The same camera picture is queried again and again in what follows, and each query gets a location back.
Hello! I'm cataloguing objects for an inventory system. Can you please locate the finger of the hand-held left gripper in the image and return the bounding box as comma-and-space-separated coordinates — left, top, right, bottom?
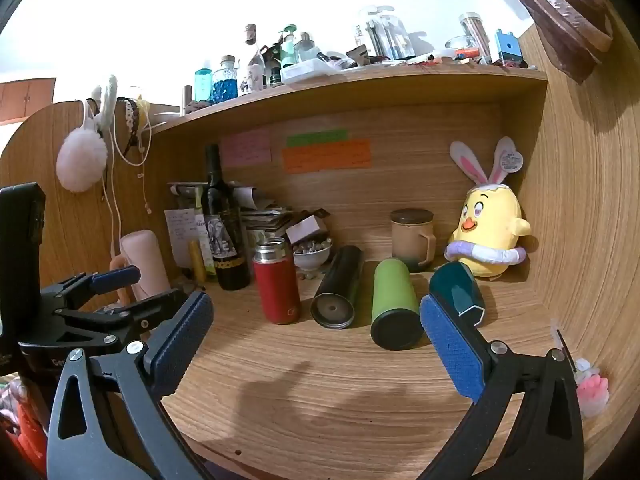
55, 288, 199, 344
40, 265, 142, 312

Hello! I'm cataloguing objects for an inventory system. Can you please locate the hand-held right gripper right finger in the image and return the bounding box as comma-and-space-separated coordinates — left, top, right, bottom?
415, 294, 586, 480

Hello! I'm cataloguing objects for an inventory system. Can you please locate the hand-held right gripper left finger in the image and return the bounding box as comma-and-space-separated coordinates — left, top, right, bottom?
46, 290, 216, 480

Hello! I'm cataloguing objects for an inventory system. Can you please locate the pink cup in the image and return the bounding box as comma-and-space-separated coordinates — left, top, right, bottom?
110, 230, 172, 311

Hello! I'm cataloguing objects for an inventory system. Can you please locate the teal cup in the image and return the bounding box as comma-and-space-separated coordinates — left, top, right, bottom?
428, 261, 487, 328

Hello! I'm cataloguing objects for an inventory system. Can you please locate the green cup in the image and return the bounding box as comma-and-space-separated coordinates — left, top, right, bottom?
370, 257, 425, 352

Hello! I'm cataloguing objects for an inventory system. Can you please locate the red thermos cup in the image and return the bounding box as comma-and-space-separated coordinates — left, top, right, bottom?
251, 236, 303, 326

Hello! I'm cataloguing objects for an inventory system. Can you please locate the black thermos cup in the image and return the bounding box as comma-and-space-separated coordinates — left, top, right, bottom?
310, 245, 364, 331

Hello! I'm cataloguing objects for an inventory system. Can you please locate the yellow tube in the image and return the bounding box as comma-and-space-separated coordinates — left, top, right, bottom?
187, 240, 207, 283

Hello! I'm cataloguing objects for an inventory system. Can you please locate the white paper note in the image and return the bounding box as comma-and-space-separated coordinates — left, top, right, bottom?
164, 208, 207, 268

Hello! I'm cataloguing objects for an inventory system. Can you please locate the beige lidded mug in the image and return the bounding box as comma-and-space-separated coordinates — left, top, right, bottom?
390, 208, 436, 273

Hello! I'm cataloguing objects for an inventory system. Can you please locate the white pom-pom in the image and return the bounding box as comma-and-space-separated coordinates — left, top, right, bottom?
56, 129, 108, 193

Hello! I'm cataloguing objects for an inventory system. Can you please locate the yellow chick plush toy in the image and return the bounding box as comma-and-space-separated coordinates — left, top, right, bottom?
445, 136, 532, 281

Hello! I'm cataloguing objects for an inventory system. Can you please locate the dark wine bottle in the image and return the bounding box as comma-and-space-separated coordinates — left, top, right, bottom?
201, 144, 251, 292

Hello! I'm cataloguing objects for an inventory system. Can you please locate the stack of books and papers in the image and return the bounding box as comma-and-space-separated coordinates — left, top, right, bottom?
167, 180, 296, 246

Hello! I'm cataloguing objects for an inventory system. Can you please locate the pink and white toy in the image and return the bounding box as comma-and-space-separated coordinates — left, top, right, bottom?
574, 357, 611, 418

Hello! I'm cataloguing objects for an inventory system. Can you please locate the white bowl of nuts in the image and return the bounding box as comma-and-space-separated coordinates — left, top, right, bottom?
292, 239, 333, 273

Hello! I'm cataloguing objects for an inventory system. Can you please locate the brown dotted headband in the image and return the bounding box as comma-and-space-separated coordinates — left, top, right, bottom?
122, 97, 141, 156

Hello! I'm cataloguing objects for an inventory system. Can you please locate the wooden cabinet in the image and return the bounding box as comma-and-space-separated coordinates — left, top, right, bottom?
0, 77, 57, 123

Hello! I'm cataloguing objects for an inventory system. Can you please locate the colourful cloth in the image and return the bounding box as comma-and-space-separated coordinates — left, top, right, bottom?
0, 375, 51, 480

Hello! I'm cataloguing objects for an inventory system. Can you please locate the small white box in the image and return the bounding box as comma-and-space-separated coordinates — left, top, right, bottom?
286, 215, 328, 243

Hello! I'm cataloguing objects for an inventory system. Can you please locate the white fluffy headband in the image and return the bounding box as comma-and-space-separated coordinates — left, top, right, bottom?
90, 75, 118, 131

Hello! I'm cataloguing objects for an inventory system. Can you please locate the pink sticky note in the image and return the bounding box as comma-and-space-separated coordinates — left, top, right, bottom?
220, 129, 272, 168

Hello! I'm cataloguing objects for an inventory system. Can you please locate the teal glass bottle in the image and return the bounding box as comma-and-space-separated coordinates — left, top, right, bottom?
194, 68, 213, 103

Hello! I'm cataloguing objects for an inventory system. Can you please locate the corked bottle of blue beads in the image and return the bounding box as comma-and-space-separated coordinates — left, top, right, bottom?
212, 56, 238, 103

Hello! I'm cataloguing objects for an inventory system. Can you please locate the orange sticky note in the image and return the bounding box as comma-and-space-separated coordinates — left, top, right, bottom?
281, 139, 373, 175

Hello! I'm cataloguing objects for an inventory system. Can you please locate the wooden desk hutch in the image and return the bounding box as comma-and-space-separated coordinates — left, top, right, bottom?
0, 65, 640, 480

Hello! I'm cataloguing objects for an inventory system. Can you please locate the green sticky note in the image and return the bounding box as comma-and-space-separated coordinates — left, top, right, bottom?
286, 130, 349, 148

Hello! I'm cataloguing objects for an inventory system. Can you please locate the clear glass bottle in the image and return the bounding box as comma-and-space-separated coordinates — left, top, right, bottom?
239, 25, 266, 93

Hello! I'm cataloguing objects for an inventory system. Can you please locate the white plastic tray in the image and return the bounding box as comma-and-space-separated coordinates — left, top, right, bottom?
280, 58, 333, 85

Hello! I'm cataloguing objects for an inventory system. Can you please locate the green pump bottle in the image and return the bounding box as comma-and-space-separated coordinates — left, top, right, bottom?
280, 25, 298, 68

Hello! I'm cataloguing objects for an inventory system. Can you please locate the blue pencil sharpener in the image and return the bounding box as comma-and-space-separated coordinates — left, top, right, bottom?
495, 28, 521, 66

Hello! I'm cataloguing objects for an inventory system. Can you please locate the glass jar with brown sticks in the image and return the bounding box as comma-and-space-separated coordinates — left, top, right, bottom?
459, 12, 493, 61

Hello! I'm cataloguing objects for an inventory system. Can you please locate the clear pen container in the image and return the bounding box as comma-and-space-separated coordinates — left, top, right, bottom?
352, 6, 416, 61

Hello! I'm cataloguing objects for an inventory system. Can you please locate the brown bag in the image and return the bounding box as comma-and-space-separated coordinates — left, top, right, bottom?
512, 0, 613, 85

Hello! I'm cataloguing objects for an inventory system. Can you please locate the white earphone cable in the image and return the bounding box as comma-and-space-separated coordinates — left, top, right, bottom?
102, 110, 153, 261

